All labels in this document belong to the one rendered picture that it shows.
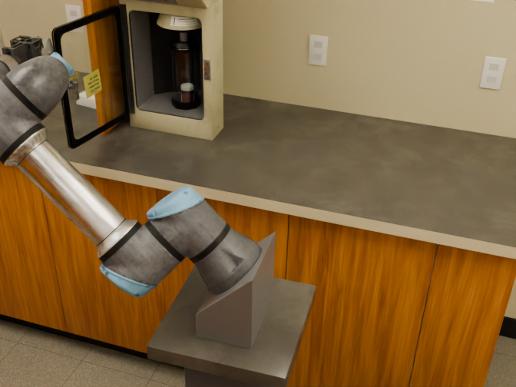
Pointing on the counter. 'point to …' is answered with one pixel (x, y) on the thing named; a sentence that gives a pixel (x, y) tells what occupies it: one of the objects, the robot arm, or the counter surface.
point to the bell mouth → (173, 22)
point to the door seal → (122, 71)
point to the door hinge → (127, 57)
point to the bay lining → (155, 55)
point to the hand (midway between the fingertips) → (51, 51)
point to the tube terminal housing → (211, 20)
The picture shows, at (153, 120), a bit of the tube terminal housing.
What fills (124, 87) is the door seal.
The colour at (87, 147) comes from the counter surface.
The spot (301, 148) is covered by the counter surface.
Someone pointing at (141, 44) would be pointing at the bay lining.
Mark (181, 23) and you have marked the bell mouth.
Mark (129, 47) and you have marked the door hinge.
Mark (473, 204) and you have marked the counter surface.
